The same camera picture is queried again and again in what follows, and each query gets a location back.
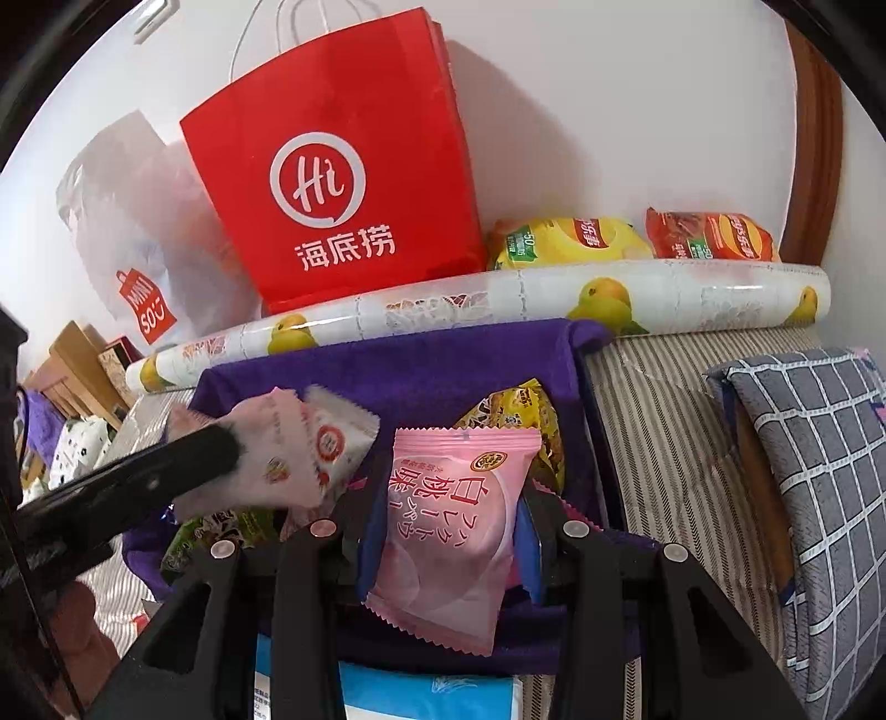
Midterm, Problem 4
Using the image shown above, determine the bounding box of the white floral pillow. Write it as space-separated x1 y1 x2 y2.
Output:
45 414 115 489

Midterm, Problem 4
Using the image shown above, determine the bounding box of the white plastic shopping bag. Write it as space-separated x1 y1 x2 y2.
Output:
55 111 259 347

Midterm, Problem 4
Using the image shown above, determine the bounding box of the purple towel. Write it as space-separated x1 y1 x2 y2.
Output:
125 318 658 683

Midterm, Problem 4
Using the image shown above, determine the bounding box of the blue tissue box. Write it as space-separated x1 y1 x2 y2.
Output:
255 635 526 720

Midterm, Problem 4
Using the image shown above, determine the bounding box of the person's left hand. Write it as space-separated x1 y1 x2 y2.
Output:
51 580 120 683

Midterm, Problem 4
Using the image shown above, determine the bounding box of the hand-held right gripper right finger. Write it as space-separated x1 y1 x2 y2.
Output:
512 477 807 720

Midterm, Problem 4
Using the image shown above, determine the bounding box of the green snack packet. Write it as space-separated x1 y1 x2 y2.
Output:
162 507 279 572

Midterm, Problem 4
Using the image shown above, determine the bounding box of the wooden door frame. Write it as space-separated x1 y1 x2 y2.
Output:
779 20 844 265

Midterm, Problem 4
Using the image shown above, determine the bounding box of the fruit print paper roll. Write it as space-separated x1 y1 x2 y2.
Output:
125 259 832 397

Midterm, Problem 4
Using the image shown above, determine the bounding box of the red paper bag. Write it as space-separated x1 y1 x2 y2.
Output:
180 3 487 314

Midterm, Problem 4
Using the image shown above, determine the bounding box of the red chips bag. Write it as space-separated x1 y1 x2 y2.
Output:
646 206 781 264

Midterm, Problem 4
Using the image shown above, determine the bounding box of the yellow chips bag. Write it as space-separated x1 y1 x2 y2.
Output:
486 216 653 271

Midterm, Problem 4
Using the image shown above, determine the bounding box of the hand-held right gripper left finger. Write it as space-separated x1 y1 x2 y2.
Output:
86 450 392 720

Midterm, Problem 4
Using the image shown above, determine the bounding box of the patterned kraft book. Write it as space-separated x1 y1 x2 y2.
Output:
97 346 143 403

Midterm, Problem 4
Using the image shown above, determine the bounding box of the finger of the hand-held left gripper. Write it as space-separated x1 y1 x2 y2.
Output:
14 424 242 579

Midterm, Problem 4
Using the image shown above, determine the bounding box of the wooden headboard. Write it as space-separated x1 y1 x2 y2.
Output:
24 320 140 431

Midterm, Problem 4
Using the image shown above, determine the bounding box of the grey checked pillow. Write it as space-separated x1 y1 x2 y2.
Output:
704 348 886 720

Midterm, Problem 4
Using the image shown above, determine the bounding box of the pink peach snack packet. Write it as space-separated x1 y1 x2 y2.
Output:
364 425 542 657

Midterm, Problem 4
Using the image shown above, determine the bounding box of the yellow snack packet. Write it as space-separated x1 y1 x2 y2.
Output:
453 379 567 494

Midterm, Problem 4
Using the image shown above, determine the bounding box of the white snack packet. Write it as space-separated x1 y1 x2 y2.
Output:
169 384 380 523

